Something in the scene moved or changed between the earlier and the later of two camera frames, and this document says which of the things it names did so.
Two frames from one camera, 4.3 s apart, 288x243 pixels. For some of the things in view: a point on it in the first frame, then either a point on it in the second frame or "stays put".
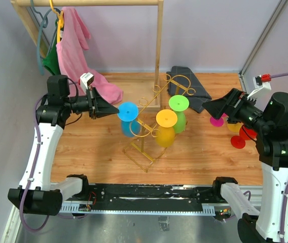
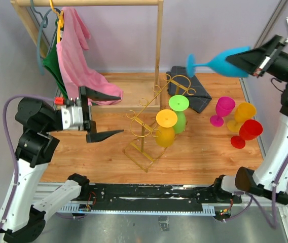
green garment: x=50 y=62 stays put
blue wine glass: x=131 y=125 -> x=218 y=63
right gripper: x=230 y=103 -> x=257 y=61
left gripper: x=100 y=107 -> x=86 y=92
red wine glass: x=239 y=141 stays put
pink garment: x=72 y=43 stays put
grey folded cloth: x=181 y=81 stays put
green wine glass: x=178 y=104 stays put
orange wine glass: x=166 y=120 stays put
